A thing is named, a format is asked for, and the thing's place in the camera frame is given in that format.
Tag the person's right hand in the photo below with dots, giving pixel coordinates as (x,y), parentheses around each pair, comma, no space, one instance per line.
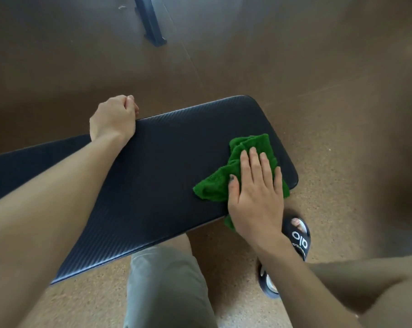
(257,208)

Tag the person's left hand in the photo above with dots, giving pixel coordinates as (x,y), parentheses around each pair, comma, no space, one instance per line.
(112,117)

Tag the person's right thumb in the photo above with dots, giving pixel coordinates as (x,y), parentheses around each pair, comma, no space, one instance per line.
(234,194)

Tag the person's left fingers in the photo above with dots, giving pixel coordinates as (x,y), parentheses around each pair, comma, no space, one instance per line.
(134,105)

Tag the person's right little finger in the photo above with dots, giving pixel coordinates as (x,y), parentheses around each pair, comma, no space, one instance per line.
(279,184)

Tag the person's right middle finger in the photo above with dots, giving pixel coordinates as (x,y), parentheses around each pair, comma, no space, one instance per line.
(257,169)

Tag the green terry cloth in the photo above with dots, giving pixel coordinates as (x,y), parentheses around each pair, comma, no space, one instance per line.
(214,186)

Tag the black padded bench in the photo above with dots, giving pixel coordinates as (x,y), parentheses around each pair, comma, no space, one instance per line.
(165,167)

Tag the person's right forearm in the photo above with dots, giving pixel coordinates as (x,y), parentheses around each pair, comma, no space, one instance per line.
(305,286)

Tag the person's left forearm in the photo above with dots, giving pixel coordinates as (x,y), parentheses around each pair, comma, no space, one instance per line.
(45,215)

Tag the person's right foot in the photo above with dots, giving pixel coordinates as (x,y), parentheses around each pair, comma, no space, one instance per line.
(296,222)

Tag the black slide sandal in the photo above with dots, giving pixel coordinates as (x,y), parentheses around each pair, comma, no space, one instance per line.
(300,240)

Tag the person's left leg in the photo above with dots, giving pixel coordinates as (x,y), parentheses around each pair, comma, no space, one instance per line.
(180,240)

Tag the person's leg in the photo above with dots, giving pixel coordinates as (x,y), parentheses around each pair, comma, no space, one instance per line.
(380,286)
(180,240)

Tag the black metal stand leg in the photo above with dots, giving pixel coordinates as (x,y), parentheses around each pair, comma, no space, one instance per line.
(151,20)

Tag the grey shorts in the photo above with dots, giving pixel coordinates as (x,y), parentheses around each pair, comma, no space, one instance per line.
(168,290)

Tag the person's right leg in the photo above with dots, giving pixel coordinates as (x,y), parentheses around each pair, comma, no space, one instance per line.
(380,286)

